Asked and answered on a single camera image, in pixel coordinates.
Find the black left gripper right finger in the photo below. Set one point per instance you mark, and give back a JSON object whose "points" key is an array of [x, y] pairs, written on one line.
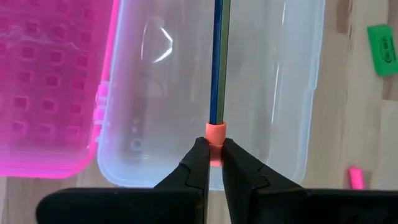
{"points": [[280, 205]]}

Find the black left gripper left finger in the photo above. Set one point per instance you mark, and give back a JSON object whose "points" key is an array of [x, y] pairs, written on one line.
{"points": [[174, 202]]}

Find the small pink eraser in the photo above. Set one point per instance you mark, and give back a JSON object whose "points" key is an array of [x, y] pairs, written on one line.
{"points": [[356, 179]]}

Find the clear plastic pencil box base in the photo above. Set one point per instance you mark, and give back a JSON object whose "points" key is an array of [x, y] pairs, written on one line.
{"points": [[174, 93]]}

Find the blue pencil with pink eraser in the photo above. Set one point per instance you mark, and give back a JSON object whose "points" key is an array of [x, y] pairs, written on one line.
{"points": [[219, 62]]}

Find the pink pencil box lid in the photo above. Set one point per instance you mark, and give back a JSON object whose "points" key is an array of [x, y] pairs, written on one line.
{"points": [[46, 93]]}

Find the green rectangular eraser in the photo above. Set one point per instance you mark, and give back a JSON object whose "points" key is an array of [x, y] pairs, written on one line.
{"points": [[384, 49]]}

